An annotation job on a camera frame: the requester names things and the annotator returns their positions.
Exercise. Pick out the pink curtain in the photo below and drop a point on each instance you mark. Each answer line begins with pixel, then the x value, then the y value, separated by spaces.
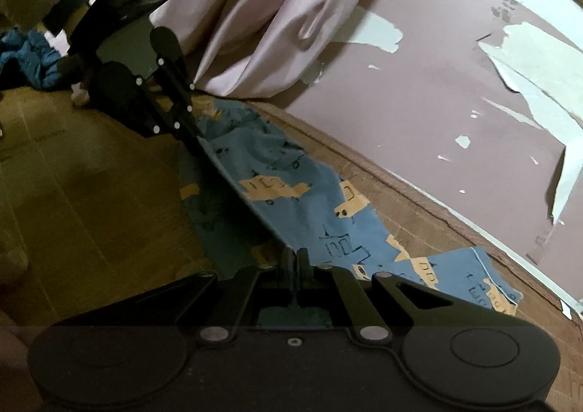
pixel 237 6

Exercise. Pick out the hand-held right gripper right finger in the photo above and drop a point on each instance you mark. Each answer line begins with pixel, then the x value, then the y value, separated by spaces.
pixel 305 273

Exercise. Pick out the blue printed pants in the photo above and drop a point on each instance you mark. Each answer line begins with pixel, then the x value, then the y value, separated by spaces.
pixel 296 175

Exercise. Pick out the crumpled blue garment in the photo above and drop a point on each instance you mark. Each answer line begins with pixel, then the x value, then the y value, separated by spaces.
pixel 32 57

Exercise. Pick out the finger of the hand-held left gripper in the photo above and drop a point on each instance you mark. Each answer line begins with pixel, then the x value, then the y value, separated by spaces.
pixel 155 111
pixel 182 88

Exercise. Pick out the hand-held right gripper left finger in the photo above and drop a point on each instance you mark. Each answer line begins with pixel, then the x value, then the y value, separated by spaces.
pixel 288 273

